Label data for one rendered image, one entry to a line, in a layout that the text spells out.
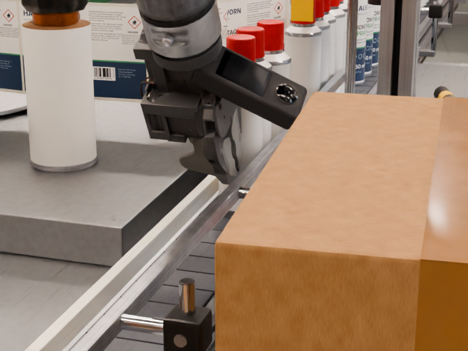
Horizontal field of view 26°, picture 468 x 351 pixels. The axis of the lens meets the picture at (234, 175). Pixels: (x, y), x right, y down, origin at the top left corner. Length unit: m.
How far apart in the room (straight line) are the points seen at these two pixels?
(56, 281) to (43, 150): 0.25
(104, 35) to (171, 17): 0.58
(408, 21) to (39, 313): 0.58
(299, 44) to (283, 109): 0.40
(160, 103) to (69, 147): 0.32
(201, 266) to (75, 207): 0.23
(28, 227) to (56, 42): 0.25
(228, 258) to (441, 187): 0.14
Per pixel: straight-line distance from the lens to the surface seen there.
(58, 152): 1.34
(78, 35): 1.31
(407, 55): 1.31
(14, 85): 1.61
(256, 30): 1.18
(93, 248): 1.17
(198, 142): 1.08
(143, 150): 1.42
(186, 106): 1.03
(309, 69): 1.41
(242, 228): 0.49
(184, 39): 0.97
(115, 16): 1.51
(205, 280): 1.01
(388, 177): 0.56
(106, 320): 0.75
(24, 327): 1.05
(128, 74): 1.52
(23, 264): 1.19
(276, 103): 1.01
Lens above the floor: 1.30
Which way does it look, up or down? 19 degrees down
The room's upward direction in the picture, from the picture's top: straight up
